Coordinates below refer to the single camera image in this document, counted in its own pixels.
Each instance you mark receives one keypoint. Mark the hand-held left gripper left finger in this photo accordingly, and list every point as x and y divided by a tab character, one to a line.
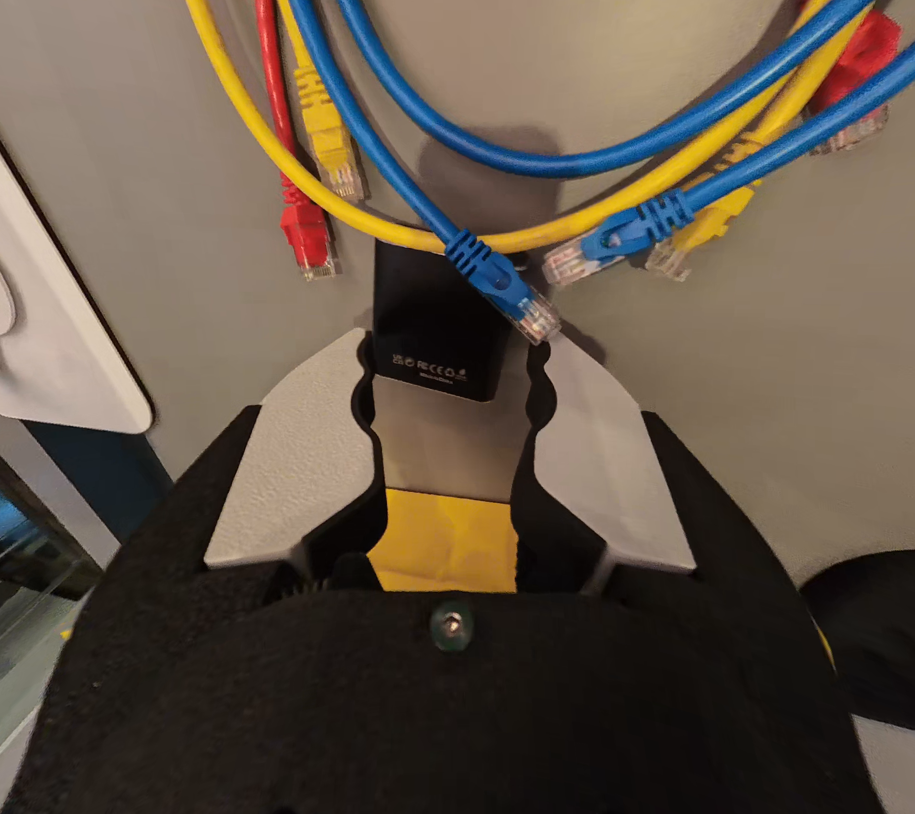
286	464

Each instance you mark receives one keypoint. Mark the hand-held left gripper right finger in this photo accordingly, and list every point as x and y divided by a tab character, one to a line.
607	471

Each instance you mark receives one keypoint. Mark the black ethernet switch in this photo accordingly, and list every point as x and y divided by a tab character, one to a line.
429	328

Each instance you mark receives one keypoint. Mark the yellow tape patch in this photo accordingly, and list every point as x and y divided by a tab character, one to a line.
450	542

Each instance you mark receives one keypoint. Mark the dark rounded object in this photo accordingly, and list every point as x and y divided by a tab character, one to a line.
868	635

